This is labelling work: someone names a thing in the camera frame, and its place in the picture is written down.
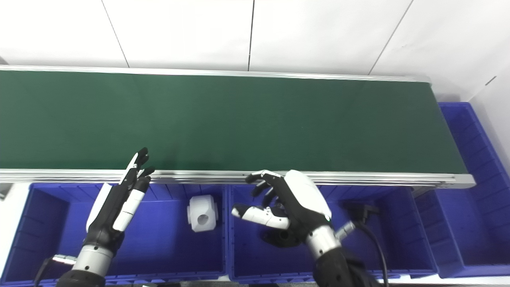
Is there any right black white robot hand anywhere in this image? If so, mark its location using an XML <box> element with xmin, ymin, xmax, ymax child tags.
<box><xmin>232</xmin><ymin>170</ymin><xmax>332</xmax><ymax>240</ymax></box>

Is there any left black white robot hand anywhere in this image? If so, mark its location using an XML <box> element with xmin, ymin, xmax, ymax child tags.
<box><xmin>84</xmin><ymin>147</ymin><xmax>156</xmax><ymax>250</ymax></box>

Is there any black bracket part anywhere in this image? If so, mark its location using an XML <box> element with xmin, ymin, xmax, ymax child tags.
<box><xmin>261</xmin><ymin>227</ymin><xmax>304</xmax><ymax>248</ymax></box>
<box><xmin>345</xmin><ymin>202</ymin><xmax>379</xmax><ymax>224</ymax></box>

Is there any green conveyor belt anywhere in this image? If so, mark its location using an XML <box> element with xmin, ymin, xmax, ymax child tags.
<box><xmin>0</xmin><ymin>70</ymin><xmax>469</xmax><ymax>175</ymax></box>
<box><xmin>0</xmin><ymin>65</ymin><xmax>476</xmax><ymax>189</ymax></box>

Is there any blue plastic bin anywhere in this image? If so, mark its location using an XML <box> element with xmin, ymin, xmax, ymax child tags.
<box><xmin>227</xmin><ymin>184</ymin><xmax>439</xmax><ymax>285</ymax></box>
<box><xmin>0</xmin><ymin>183</ymin><xmax>230</xmax><ymax>286</ymax></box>
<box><xmin>414</xmin><ymin>102</ymin><xmax>510</xmax><ymax>279</ymax></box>

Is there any white block part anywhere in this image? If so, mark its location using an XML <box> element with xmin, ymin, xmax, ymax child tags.
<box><xmin>187</xmin><ymin>195</ymin><xmax>219</xmax><ymax>233</ymax></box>

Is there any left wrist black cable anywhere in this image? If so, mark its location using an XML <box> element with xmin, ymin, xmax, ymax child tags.
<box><xmin>34</xmin><ymin>254</ymin><xmax>77</xmax><ymax>287</ymax></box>

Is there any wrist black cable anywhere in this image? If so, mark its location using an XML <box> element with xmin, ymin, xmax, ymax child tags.
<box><xmin>335</xmin><ymin>220</ymin><xmax>389</xmax><ymax>287</ymax></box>
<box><xmin>34</xmin><ymin>254</ymin><xmax>77</xmax><ymax>287</ymax></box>

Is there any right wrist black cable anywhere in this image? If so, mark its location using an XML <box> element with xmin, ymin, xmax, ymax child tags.
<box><xmin>335</xmin><ymin>220</ymin><xmax>389</xmax><ymax>287</ymax></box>

